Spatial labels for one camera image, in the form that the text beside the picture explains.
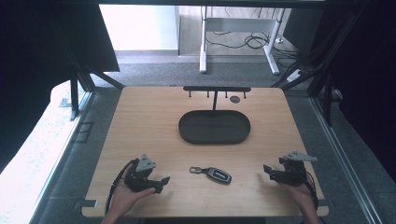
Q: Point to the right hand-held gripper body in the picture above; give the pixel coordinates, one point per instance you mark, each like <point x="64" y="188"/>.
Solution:
<point x="292" y="172"/>

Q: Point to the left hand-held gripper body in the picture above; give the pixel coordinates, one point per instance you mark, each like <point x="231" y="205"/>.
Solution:
<point x="138" y="179"/>

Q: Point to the person's left hand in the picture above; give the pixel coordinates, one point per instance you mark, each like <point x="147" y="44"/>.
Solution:
<point x="124" y="197"/>

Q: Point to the person's right hand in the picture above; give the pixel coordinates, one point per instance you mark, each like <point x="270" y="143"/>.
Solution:
<point x="299" y="196"/>

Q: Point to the black car key fob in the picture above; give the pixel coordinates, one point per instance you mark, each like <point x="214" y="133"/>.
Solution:
<point x="219" y="175"/>

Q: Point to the black key rack with tray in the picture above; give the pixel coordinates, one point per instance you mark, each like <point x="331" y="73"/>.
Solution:
<point x="214" y="127"/>

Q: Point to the dark floor hatch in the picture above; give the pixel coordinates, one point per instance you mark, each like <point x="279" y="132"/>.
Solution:
<point x="84" y="132"/>

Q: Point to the round grey table grommet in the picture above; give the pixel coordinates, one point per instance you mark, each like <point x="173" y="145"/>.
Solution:
<point x="235" y="99"/>

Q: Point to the white power strip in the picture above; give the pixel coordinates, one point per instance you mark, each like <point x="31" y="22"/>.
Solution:
<point x="294" y="75"/>

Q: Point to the white ledge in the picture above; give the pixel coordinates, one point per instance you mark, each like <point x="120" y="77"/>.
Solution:
<point x="28" y="161"/>

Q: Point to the dark curtain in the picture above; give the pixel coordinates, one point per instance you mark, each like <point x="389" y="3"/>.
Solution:
<point x="37" y="56"/>
<point x="367" y="77"/>

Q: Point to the dark cabinet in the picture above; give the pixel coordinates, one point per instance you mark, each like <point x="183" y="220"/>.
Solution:
<point x="300" y="28"/>

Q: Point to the aluminium floor rail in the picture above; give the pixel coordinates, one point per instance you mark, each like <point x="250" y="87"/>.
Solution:
<point x="345" y="161"/>

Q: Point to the black metal frame strut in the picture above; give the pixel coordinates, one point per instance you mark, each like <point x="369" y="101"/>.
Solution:
<point x="74" y="96"/>
<point x="327" y="93"/>

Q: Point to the white desk frame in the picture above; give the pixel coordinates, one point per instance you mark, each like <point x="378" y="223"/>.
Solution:
<point x="239" y="24"/>

